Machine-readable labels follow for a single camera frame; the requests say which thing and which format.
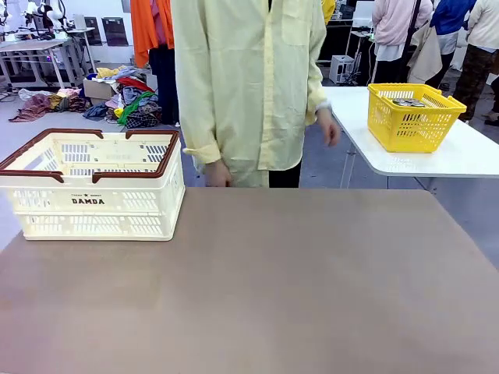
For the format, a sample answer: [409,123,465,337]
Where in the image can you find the person's right hand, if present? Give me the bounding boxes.
[204,158,234,189]

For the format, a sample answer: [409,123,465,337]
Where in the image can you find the person's left hand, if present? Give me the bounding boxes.
[316,107,342,148]

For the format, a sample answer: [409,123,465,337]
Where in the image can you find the person's left forearm yellow sleeve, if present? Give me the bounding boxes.
[305,62,332,126]

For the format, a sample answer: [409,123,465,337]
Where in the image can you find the person's right forearm yellow sleeve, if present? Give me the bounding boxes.
[182,93,224,165]

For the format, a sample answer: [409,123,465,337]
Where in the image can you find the yellow plastic basket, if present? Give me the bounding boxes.
[366,83,468,154]

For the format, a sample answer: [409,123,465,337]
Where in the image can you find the cream plastic shopping basket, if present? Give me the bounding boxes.
[0,128,186,242]

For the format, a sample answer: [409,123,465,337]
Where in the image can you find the white computer case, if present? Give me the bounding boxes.
[330,54,356,85]

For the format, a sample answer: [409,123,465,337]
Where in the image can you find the silver topped drink cans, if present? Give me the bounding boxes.
[391,98,428,109]

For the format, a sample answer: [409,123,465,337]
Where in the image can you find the person in yellow shirt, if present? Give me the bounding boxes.
[170,0,328,189]

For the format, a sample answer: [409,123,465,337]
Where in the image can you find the pile of mixed clothes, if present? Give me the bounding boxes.
[83,65,163,129]

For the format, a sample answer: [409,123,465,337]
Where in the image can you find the green cloth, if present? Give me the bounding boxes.
[116,91,157,126]

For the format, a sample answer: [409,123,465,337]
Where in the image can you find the beige hanging coat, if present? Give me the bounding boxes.
[407,23,444,86]

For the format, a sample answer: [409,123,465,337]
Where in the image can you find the person in pink hoodie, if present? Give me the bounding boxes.
[371,0,434,85]

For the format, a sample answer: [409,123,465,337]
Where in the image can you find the red cloth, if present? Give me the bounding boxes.
[116,76,155,94]

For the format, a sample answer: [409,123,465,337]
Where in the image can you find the white side table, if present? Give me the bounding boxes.
[323,86,499,179]

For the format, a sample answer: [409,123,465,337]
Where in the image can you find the cardboard box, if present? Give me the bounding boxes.
[83,76,118,106]

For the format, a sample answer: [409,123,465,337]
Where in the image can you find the person in blue jacket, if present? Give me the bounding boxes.
[430,0,479,90]

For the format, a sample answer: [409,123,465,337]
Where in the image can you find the person in orange top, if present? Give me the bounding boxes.
[130,0,180,126]

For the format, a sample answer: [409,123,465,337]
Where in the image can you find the person in cream jacket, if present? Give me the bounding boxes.
[451,0,499,122]

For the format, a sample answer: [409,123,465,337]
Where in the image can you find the pile of patterned clothes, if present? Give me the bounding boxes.
[8,88,93,122]

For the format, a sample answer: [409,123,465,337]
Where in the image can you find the grey work table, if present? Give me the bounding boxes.
[0,26,97,90]

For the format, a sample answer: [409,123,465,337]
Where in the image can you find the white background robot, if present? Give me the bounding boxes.
[21,0,70,40]

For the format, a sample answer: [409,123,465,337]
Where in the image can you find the brown basket handle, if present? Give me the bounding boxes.
[92,129,181,184]
[0,128,104,184]

